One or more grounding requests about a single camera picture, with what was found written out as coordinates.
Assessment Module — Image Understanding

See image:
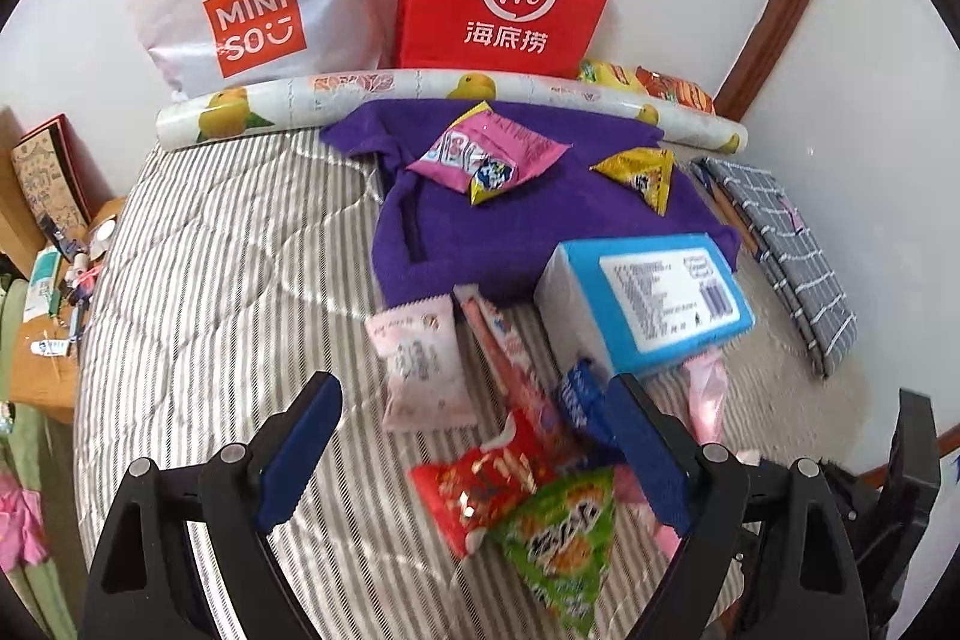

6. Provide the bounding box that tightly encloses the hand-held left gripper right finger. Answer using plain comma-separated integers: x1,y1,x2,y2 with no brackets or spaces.
606,374,871,640

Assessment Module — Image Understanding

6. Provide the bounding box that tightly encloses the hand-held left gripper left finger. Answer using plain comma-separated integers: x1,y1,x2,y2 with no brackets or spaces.
86,372,344,640

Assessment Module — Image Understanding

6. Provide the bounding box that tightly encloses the pink clear-edged snack packet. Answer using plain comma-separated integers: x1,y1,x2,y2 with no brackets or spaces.
622,346,730,562

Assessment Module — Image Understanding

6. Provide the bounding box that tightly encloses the blue snack packet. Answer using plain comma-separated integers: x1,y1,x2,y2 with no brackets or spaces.
556,356,623,450

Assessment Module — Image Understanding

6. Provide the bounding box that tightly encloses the green snack packet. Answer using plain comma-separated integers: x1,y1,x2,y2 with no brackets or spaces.
489,466,617,637

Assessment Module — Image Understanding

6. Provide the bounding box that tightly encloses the pale pink snack packet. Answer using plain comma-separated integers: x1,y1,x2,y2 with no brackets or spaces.
365,297,477,432

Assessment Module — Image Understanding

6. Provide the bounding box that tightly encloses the red snack packet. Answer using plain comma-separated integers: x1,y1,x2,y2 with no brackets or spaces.
409,411,560,582

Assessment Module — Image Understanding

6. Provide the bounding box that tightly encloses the long pink grey snack packet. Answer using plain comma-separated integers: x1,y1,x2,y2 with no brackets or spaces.
452,284,582,453

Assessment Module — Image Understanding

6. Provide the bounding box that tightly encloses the blue tissue pack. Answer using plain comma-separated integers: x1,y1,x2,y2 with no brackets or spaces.
534,231,757,378

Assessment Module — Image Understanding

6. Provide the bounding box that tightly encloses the striped bed quilt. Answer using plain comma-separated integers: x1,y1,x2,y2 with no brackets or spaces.
73,126,886,640

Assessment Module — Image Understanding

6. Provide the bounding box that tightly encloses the grey plaid cloth case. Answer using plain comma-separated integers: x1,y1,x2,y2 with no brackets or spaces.
705,156,857,378

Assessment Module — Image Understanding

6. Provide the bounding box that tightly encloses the brown pencil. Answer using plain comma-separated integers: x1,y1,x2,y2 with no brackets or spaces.
691,158,762,259

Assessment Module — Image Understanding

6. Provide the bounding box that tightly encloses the purple towel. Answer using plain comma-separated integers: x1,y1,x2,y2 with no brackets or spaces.
321,98,743,305

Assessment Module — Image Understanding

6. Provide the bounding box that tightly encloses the wooden side table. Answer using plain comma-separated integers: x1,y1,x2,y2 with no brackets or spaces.
0,197,128,427

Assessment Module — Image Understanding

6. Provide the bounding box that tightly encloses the yellow snack packet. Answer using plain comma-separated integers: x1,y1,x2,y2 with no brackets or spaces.
590,147,676,216

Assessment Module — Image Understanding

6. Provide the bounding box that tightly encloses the pink cloth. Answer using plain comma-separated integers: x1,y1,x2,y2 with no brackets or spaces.
0,467,46,566

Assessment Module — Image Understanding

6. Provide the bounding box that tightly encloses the rolled paper with yellow print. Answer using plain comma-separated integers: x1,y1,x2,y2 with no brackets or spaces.
154,68,749,155

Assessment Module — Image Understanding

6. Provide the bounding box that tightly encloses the orange snack bag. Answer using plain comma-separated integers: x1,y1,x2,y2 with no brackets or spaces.
637,66,717,116

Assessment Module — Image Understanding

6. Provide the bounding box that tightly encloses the brown illustrated box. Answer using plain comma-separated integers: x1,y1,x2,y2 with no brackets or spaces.
9,115,95,229

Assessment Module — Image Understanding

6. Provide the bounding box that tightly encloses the yellow snack bag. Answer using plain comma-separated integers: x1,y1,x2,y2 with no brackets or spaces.
576,59,646,90

